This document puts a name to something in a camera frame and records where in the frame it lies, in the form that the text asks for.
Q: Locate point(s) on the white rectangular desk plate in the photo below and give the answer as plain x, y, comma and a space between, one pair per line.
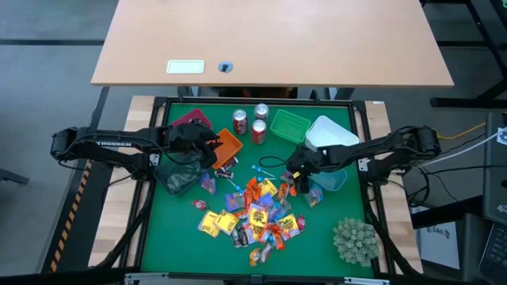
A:
185, 66

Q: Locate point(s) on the clear blue candy packet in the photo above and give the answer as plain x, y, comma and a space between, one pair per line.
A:
315, 196

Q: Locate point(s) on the red Coca-Cola can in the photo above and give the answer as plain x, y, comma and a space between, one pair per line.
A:
240, 120

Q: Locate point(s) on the red plastic bin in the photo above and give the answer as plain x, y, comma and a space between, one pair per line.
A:
194, 116

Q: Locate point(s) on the black furniture foot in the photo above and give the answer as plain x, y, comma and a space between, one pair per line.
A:
14, 176

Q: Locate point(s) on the orange Reese's nougat packet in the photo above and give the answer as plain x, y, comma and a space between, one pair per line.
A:
253, 189
266, 233
278, 239
293, 191
283, 191

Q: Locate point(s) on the orange yellow candy packet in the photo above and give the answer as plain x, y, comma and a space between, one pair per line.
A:
254, 257

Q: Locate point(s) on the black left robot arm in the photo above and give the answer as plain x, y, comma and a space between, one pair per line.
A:
79, 140

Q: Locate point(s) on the white labelled box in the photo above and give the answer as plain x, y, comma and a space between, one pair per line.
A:
439, 249

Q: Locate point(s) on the red round candy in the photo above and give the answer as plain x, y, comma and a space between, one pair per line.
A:
301, 223
200, 204

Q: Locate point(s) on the green plastic basket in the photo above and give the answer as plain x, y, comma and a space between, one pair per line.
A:
291, 126

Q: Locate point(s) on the light wooden desk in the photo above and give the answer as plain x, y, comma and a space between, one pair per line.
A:
277, 35

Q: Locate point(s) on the orange plastic basket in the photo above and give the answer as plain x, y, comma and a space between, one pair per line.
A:
229, 148

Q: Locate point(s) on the purple yellow Sour Patch packet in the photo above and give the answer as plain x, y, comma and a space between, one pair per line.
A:
288, 225
251, 233
258, 216

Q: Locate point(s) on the zebra striped chocolate bar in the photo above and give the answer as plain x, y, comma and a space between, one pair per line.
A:
235, 237
223, 174
243, 236
231, 164

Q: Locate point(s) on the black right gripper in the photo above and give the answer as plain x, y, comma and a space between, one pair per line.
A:
315, 158

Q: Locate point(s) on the dark clear plastic bin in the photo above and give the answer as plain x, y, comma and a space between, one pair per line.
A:
176, 178

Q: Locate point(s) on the black yellow hazard strip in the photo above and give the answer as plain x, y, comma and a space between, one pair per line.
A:
68, 221

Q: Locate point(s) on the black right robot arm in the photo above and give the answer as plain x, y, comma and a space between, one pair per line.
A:
396, 144

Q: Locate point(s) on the silver metal bracket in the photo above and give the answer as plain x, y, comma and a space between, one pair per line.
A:
146, 277
366, 281

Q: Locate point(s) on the purple blue candy packet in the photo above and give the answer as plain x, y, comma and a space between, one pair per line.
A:
234, 202
208, 184

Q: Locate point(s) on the teal clear plastic bin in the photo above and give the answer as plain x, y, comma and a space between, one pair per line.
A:
332, 180

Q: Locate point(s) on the white plastic bin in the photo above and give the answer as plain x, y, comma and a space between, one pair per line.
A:
330, 132

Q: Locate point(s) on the red white candy packet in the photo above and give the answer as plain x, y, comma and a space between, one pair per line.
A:
242, 214

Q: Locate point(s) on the grey equipment case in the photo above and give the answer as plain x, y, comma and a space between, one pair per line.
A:
495, 178

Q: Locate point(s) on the blue lollipop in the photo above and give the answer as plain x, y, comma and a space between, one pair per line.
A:
260, 179
272, 238
239, 189
255, 168

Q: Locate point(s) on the orange white candy packet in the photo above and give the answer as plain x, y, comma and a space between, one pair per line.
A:
265, 253

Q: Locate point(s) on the pale green coral ornament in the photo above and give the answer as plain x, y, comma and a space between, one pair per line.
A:
355, 241

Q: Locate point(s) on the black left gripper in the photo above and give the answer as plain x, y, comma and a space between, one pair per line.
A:
186, 138

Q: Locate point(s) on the black desk leg frame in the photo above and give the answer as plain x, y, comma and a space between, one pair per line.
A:
467, 102

